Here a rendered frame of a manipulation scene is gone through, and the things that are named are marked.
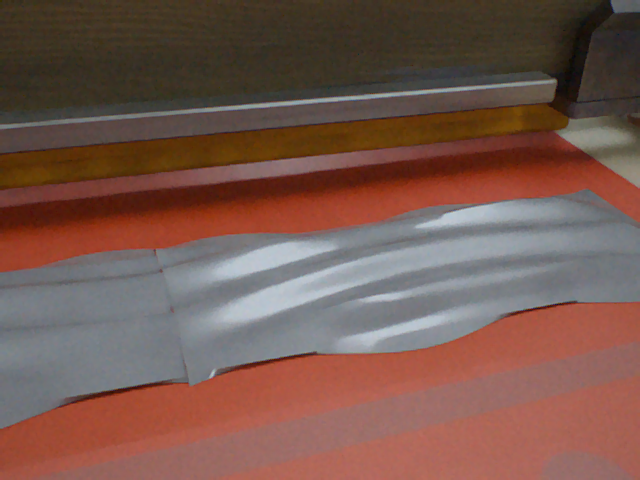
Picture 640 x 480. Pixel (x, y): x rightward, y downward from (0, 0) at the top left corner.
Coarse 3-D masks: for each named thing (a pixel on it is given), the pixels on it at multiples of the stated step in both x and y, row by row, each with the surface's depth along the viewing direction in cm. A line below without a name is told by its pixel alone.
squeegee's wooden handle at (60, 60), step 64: (0, 0) 22; (64, 0) 22; (128, 0) 23; (192, 0) 24; (256, 0) 24; (320, 0) 25; (384, 0) 26; (448, 0) 27; (512, 0) 28; (576, 0) 29; (0, 64) 23; (64, 64) 23; (128, 64) 24; (192, 64) 25; (256, 64) 26; (320, 64) 26; (384, 64) 27; (448, 64) 28; (512, 64) 29
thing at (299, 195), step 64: (192, 192) 28; (256, 192) 28; (320, 192) 28; (384, 192) 28; (448, 192) 28; (512, 192) 29; (512, 320) 21; (576, 320) 21; (256, 384) 18; (320, 384) 18; (384, 384) 18
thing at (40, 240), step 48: (0, 192) 27; (48, 192) 27; (96, 192) 27; (0, 240) 24; (48, 240) 24; (96, 240) 24; (144, 240) 24; (0, 432) 16; (48, 432) 16; (96, 432) 17; (144, 432) 17
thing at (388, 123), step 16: (464, 112) 31; (480, 112) 31; (496, 112) 31; (512, 112) 32; (528, 112) 32; (544, 112) 32; (288, 128) 28; (304, 128) 29; (320, 128) 29; (336, 128) 29; (352, 128) 29; (368, 128) 30; (384, 128) 30; (112, 144) 26; (128, 144) 26; (144, 144) 27; (160, 144) 27; (176, 144) 27; (192, 144) 27; (208, 144) 28; (0, 160) 25; (16, 160) 25; (32, 160) 26; (48, 160) 26
